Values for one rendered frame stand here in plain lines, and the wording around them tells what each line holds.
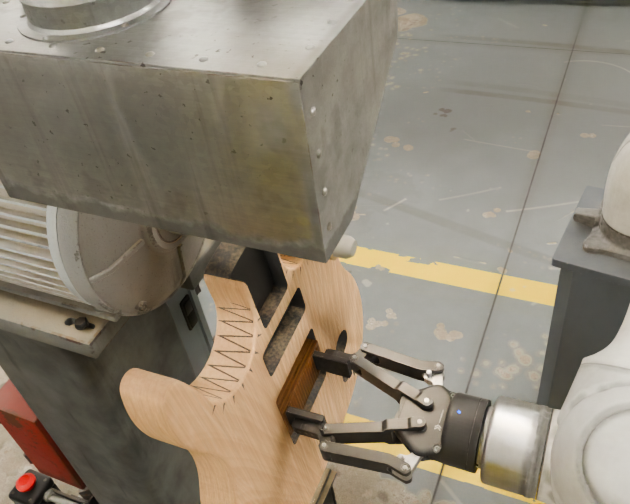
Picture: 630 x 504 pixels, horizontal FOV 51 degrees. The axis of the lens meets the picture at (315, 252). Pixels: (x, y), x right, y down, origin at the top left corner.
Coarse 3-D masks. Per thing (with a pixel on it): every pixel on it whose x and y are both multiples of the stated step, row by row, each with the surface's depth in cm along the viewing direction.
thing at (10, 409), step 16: (0, 400) 117; (16, 400) 117; (0, 416) 118; (16, 416) 115; (32, 416) 114; (16, 432) 121; (32, 432) 117; (32, 448) 124; (48, 448) 119; (48, 464) 126; (64, 464) 123; (64, 480) 129; (80, 480) 127
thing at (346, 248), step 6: (342, 240) 67; (348, 240) 66; (354, 240) 67; (342, 246) 66; (348, 246) 66; (354, 246) 67; (336, 252) 67; (342, 252) 66; (348, 252) 66; (354, 252) 67
